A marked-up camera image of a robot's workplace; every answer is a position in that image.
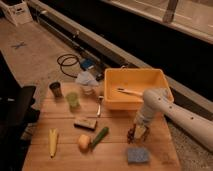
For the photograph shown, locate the dark grape bunch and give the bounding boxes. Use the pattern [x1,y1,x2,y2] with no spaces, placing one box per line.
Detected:
[127,124,136,143]

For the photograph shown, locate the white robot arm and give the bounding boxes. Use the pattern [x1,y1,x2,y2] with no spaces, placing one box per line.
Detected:
[134,88,213,152]

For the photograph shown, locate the green plastic cup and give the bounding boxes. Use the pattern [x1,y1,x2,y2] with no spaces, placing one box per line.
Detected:
[66,92,80,108]

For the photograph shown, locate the dark metal cup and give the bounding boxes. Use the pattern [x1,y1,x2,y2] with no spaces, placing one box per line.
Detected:
[49,82,62,98]

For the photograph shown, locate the blue sponge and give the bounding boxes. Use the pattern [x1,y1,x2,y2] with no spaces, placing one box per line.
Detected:
[127,147,149,163]

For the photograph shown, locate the green cucumber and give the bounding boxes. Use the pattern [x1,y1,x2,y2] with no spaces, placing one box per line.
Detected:
[90,127,109,149]

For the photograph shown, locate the yellow plastic bin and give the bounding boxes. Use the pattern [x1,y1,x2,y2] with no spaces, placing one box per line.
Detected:
[104,68,174,110]

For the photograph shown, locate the dark rectangular scrub block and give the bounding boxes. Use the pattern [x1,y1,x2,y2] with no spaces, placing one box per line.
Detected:
[74,117,97,130]

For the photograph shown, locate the yellow orange fruit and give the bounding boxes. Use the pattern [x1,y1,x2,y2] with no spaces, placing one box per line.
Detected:
[78,134,91,151]

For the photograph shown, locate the clear glass jar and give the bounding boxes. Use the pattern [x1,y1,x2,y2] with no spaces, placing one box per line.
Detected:
[81,85,94,96]

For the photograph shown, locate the blue box on floor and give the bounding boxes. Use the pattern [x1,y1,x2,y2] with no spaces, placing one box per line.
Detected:
[80,59,94,70]

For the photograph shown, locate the yellow corn cob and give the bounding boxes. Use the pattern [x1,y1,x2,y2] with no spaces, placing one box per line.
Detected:
[49,129,58,158]

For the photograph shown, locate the black chair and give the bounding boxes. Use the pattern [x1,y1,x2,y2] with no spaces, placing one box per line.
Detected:
[0,51,40,171]

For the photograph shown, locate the white cardboard box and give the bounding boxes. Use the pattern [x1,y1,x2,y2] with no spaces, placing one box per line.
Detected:
[0,0,33,26]

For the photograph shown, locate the black coiled cable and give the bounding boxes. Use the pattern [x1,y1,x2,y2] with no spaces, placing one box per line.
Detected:
[56,53,82,79]

